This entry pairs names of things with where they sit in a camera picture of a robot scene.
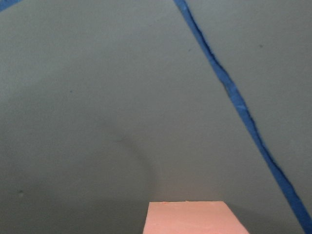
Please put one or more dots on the orange foam block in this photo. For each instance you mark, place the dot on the orange foam block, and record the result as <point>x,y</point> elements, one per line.
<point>192,217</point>

